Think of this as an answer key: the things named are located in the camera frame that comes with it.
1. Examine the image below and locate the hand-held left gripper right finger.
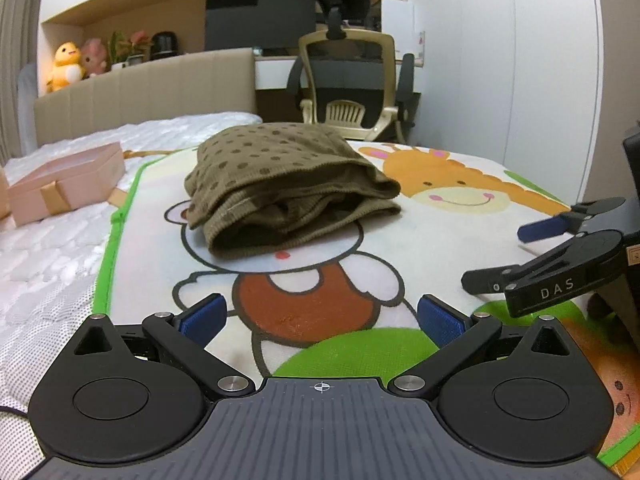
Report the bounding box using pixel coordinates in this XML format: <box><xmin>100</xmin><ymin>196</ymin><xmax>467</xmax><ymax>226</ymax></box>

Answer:
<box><xmin>387</xmin><ymin>294</ymin><xmax>573</xmax><ymax>397</ymax></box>

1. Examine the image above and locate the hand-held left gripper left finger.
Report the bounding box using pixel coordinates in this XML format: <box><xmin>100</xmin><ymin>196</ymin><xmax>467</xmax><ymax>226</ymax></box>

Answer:
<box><xmin>74</xmin><ymin>292</ymin><xmax>256</xmax><ymax>396</ymax></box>

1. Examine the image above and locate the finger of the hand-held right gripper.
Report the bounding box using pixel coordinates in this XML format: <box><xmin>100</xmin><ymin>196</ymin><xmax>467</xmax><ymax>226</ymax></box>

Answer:
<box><xmin>517</xmin><ymin>199</ymin><xmax>640</xmax><ymax>245</ymax></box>
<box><xmin>461</xmin><ymin>230</ymin><xmax>626</xmax><ymax>295</ymax></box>

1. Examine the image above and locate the brown dotted knit garment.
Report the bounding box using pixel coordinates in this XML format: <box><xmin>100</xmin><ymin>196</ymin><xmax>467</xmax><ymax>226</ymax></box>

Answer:
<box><xmin>184</xmin><ymin>122</ymin><xmax>402</xmax><ymax>262</ymax></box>

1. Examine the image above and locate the cartoon animal printed blanket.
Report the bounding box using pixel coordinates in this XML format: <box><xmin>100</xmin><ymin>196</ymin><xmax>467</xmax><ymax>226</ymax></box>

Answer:
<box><xmin>92</xmin><ymin>140</ymin><xmax>640</xmax><ymax>476</ymax></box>

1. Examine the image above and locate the white wardrobe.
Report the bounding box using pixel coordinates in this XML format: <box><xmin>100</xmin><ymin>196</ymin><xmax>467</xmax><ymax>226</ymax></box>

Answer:
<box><xmin>402</xmin><ymin>0</ymin><xmax>640</xmax><ymax>211</ymax></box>

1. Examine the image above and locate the pink gift box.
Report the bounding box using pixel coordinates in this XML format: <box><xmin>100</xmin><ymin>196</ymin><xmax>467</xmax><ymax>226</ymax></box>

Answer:
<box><xmin>7</xmin><ymin>141</ymin><xmax>125</xmax><ymax>226</ymax></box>

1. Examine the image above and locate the beige padded headboard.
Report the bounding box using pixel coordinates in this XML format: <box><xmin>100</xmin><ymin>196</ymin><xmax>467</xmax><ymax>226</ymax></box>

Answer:
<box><xmin>33</xmin><ymin>48</ymin><xmax>258</xmax><ymax>148</ymax></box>

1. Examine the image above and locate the white desktop cabinet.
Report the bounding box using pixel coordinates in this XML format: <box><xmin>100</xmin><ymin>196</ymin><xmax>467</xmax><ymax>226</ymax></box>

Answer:
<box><xmin>382</xmin><ymin>0</ymin><xmax>427</xmax><ymax>67</ymax></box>

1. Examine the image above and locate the beige mesh office chair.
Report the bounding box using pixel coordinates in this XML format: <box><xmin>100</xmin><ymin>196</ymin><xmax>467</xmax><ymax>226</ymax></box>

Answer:
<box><xmin>287</xmin><ymin>0</ymin><xmax>418</xmax><ymax>143</ymax></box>

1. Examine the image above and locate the potted plant with red leaves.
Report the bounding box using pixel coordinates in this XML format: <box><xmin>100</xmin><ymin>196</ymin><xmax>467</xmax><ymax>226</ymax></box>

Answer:
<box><xmin>107</xmin><ymin>30</ymin><xmax>153</xmax><ymax>71</ymax></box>

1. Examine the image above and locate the pink plush toy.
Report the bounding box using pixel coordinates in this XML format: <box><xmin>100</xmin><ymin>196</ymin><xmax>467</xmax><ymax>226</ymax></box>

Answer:
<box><xmin>81</xmin><ymin>37</ymin><xmax>108</xmax><ymax>78</ymax></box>

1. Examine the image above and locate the yellow duck plush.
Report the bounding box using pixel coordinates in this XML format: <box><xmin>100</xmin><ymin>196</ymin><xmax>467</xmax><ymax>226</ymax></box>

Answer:
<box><xmin>46</xmin><ymin>42</ymin><xmax>86</xmax><ymax>93</ymax></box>

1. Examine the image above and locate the black monitor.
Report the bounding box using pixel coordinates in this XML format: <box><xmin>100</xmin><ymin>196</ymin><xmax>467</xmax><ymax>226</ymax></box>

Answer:
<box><xmin>205</xmin><ymin>0</ymin><xmax>317</xmax><ymax>52</ymax></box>

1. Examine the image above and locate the grey curtain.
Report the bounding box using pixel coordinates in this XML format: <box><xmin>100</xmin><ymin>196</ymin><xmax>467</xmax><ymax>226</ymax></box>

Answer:
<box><xmin>0</xmin><ymin>0</ymin><xmax>48</xmax><ymax>161</ymax></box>

